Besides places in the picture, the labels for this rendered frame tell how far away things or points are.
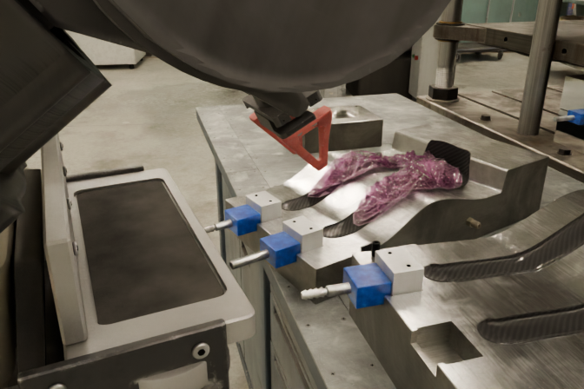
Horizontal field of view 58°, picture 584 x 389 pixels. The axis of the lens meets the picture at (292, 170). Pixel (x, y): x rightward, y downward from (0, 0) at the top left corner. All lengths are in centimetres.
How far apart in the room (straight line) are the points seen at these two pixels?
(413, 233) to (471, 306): 23
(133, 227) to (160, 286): 9
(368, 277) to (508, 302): 15
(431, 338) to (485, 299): 8
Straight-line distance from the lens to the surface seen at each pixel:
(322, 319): 70
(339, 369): 63
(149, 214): 43
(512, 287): 65
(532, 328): 60
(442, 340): 58
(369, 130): 129
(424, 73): 483
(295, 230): 72
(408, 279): 59
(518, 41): 166
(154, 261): 36
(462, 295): 61
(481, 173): 95
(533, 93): 155
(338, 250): 73
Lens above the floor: 122
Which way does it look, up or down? 21 degrees down
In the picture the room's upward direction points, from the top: straight up
